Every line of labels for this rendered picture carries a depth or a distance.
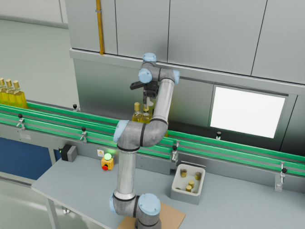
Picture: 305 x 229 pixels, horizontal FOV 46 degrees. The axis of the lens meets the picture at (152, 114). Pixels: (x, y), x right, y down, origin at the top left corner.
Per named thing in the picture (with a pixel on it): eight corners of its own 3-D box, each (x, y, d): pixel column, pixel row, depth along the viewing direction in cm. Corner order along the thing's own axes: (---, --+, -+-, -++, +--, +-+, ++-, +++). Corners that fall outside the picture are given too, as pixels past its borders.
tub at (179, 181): (204, 177, 230) (205, 168, 225) (198, 205, 213) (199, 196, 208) (178, 171, 234) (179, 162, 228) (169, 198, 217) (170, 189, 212)
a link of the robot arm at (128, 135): (135, 223, 187) (144, 129, 165) (107, 217, 188) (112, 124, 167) (139, 209, 198) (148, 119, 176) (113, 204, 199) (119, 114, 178)
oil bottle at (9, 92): (22, 111, 262) (14, 78, 244) (18, 115, 258) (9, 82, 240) (16, 109, 263) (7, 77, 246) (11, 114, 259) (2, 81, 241)
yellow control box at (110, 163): (115, 163, 240) (114, 155, 235) (111, 171, 234) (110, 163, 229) (105, 161, 241) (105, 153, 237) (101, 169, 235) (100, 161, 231)
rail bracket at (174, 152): (179, 150, 231) (181, 135, 224) (174, 168, 219) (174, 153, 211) (175, 149, 232) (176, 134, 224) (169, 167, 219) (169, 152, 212)
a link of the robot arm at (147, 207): (157, 227, 188) (159, 211, 179) (132, 222, 189) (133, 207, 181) (161, 208, 197) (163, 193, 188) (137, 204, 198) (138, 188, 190)
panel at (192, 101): (275, 137, 228) (288, 93, 207) (275, 140, 226) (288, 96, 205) (140, 112, 247) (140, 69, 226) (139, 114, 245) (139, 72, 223)
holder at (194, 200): (205, 172, 235) (206, 164, 230) (198, 205, 214) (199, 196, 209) (179, 166, 238) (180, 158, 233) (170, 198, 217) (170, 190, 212)
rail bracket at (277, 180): (279, 182, 224) (288, 156, 210) (279, 203, 211) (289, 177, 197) (272, 181, 225) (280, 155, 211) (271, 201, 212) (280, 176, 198)
